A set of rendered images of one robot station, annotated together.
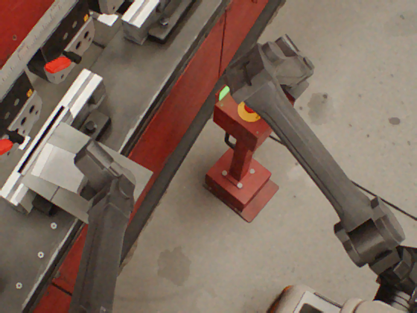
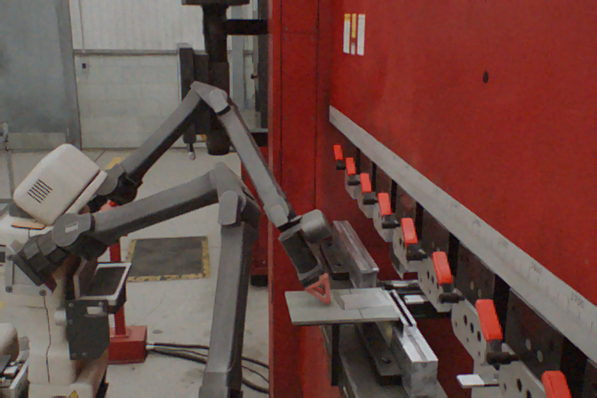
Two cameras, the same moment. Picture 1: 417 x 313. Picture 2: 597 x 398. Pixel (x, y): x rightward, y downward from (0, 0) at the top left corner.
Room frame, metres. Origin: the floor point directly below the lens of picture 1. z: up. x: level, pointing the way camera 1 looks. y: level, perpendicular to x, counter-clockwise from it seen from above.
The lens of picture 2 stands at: (1.67, -0.57, 1.71)
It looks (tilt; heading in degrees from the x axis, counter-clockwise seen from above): 16 degrees down; 151
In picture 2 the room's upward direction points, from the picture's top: straight up
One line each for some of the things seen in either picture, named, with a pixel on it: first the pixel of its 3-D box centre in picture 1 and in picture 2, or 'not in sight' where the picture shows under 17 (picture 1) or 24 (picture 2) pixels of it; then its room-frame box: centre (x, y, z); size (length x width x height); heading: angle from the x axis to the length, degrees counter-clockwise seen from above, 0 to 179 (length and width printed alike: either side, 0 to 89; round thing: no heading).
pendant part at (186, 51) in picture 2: not in sight; (194, 90); (-0.88, 0.37, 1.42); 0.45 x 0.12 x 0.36; 162
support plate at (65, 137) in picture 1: (85, 178); (339, 305); (0.38, 0.28, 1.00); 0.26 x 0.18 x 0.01; 68
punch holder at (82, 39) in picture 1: (55, 34); (421, 227); (0.59, 0.35, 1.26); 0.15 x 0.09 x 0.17; 158
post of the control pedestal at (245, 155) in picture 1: (244, 147); not in sight; (0.75, -0.11, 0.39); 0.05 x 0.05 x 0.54; 56
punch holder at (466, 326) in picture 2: not in sight; (494, 302); (0.96, 0.20, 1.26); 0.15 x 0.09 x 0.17; 158
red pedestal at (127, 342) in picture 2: not in sight; (116, 280); (-1.46, 0.14, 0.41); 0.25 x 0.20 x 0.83; 68
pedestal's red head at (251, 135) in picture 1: (256, 101); not in sight; (0.75, -0.11, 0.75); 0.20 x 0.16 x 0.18; 146
